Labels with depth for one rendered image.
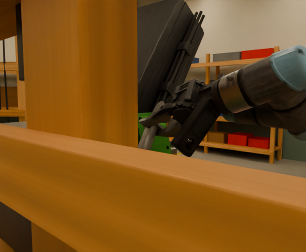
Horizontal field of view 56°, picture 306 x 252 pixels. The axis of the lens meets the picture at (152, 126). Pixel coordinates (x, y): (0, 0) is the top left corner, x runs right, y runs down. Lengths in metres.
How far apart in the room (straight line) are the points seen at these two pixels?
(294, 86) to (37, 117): 0.39
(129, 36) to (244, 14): 6.69
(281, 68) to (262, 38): 6.26
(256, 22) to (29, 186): 6.69
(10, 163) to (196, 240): 0.26
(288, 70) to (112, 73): 0.28
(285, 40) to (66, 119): 6.34
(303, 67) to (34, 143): 0.40
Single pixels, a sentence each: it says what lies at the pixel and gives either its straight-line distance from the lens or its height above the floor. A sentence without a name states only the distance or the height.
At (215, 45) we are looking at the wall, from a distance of 7.25.
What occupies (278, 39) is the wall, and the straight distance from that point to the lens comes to 6.65.
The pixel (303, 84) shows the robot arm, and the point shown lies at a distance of 0.52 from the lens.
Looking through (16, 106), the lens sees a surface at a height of 1.19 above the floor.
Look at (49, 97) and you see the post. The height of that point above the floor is 1.32.
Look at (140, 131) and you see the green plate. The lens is 0.77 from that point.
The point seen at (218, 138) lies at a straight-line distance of 6.58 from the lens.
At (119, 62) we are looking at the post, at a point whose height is 1.36.
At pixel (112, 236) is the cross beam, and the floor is 1.22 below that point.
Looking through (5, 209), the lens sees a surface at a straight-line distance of 0.94.
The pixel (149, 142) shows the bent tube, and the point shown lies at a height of 1.21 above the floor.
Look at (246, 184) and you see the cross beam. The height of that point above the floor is 1.28.
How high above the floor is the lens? 1.32
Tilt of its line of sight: 6 degrees down
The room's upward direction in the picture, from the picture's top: straight up
